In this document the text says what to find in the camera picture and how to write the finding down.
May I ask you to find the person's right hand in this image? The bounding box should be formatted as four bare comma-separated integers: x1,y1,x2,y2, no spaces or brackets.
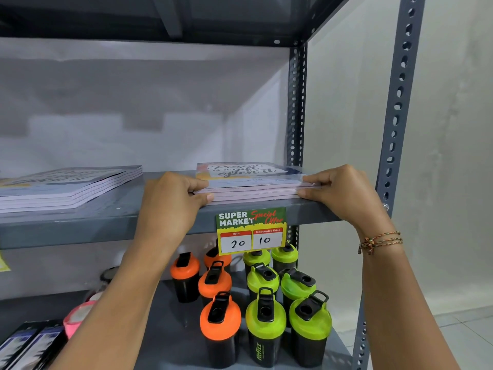
298,164,396,237

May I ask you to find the person's left hand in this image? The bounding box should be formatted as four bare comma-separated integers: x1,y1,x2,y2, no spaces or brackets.
133,172,215,247

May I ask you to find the stack of printed cover notebooks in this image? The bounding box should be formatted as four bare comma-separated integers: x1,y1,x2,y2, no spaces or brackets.
194,162,321,205

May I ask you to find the person's left forearm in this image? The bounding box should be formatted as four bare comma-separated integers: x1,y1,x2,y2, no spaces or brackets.
49,235,186,370

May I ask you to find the person's right forearm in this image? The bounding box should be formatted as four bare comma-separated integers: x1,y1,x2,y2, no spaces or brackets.
357,223,461,370

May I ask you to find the green yellow price sign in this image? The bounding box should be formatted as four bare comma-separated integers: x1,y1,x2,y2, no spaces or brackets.
215,207,287,256

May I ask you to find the orange lid black shaker bottle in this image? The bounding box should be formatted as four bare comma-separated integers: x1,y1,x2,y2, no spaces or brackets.
203,243,233,272
170,252,201,304
198,261,233,307
200,292,242,369

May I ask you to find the grey metal shelf rack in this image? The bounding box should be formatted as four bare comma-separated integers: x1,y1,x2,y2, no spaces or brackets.
0,0,426,370

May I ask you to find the pile of printed notebooks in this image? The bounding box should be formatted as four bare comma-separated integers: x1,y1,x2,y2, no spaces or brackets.
0,165,143,215

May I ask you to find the group of green lid shaker bottles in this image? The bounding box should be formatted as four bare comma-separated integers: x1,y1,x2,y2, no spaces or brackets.
243,243,333,369

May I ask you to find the pink lid bottle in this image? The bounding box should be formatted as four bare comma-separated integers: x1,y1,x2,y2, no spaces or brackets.
63,300,99,340

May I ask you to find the black flat package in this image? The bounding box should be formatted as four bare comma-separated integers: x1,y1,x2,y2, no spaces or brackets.
0,321,44,370
7,325,69,370

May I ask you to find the multicolour thread bracelet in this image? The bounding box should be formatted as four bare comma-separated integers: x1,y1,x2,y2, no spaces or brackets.
357,231,404,255

